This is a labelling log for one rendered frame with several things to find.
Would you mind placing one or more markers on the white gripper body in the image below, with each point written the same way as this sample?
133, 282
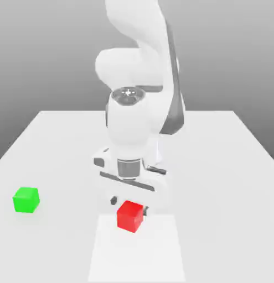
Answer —
136, 192

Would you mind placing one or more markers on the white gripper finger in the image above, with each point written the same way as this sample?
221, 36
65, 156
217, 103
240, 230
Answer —
113, 200
145, 211

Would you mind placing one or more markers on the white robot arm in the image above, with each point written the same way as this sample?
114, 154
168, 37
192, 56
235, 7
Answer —
130, 123

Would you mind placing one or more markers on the small red cube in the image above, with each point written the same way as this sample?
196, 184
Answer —
129, 217

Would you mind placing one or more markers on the small green cube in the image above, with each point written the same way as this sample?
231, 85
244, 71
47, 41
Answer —
25, 200

